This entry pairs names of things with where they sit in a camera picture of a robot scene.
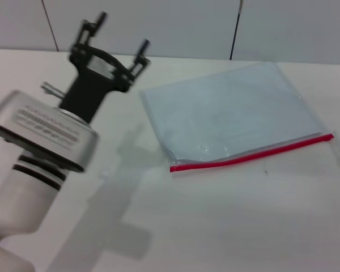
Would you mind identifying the clear red-zip document bag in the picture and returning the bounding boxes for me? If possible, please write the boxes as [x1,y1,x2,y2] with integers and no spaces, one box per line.
[138,61,335,174]

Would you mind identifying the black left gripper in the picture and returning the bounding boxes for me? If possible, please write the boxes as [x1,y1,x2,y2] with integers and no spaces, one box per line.
[58,11,152,125]

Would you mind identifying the silver left wrist cable connector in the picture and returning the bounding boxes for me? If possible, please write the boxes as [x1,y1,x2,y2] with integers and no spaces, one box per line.
[40,82,66,100]

